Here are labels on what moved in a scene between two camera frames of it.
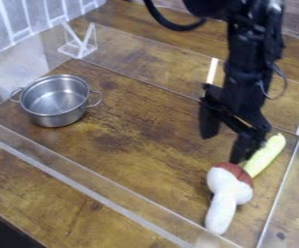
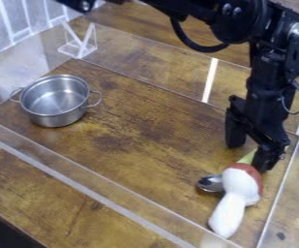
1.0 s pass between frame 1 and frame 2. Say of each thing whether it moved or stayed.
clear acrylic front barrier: stayed
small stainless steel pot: stayed
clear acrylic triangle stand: stayed
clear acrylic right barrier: stayed
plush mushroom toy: moved
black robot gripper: moved
